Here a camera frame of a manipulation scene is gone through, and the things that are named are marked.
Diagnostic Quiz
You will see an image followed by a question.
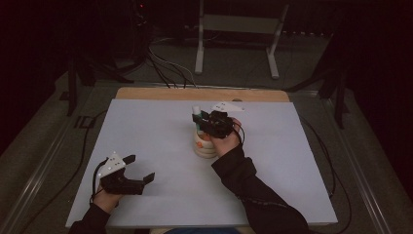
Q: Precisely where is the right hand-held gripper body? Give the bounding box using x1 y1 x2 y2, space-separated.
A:
196 101 245 139

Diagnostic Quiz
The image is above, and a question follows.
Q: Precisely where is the wooden table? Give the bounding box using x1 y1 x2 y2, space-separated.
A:
115 87 290 103

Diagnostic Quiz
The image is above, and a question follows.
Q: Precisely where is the person's right hand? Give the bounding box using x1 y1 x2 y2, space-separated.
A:
208 117 244 159

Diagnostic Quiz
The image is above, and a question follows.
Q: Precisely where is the white and green glue stick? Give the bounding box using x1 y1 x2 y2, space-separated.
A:
191 104 210 135

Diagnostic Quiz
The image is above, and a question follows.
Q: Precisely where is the white floor cable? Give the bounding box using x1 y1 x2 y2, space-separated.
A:
148 47 198 89

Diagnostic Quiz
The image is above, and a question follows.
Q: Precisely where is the grey metal stand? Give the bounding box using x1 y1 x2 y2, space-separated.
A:
194 0 290 80

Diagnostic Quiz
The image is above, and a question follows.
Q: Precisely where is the right hand-held gripper black cable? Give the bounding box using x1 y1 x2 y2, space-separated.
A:
232 116 354 234

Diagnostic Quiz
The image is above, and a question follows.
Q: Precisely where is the dark equipment with red light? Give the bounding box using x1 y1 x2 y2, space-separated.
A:
130 0 152 61

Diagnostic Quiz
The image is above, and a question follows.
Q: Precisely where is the cream ringed duck pen holder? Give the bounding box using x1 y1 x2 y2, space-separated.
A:
193 128 219 160

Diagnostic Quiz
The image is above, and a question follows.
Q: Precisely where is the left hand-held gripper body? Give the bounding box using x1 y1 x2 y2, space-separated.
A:
96 151 146 196

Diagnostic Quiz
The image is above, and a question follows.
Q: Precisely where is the left hand-held gripper black cable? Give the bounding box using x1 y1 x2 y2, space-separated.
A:
18 110 113 234

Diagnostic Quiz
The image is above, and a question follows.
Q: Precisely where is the person's left hand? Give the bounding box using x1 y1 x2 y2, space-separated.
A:
92 186 123 215

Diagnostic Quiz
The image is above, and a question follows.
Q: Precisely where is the black stand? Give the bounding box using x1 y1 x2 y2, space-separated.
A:
65 59 98 117
318 62 351 130

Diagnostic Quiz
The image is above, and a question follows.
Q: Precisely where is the hand-held gripper black cable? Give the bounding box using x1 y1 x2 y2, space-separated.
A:
18 110 113 234
232 116 354 234

